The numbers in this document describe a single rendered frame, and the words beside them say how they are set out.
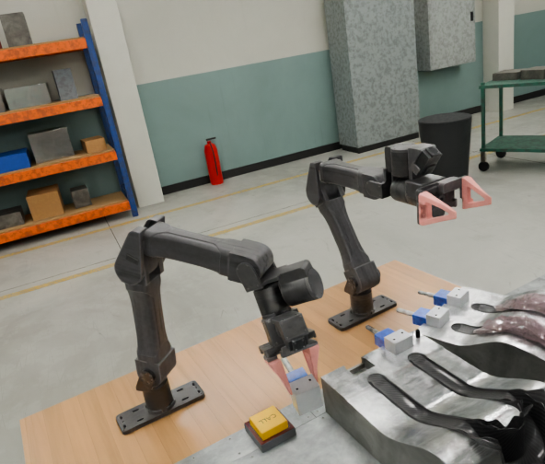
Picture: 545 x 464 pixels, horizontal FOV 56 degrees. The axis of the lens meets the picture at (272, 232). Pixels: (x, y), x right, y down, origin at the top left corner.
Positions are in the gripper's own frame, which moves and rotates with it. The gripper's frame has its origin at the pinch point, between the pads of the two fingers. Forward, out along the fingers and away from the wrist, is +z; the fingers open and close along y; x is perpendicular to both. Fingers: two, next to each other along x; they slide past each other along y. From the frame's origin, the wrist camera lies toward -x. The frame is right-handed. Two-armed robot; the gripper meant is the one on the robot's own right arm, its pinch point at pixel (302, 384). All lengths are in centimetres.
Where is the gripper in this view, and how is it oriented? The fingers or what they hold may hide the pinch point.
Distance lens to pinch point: 101.0
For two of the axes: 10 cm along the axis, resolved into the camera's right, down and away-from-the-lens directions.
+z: 3.4, 9.4, -0.1
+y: 9.2, -3.3, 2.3
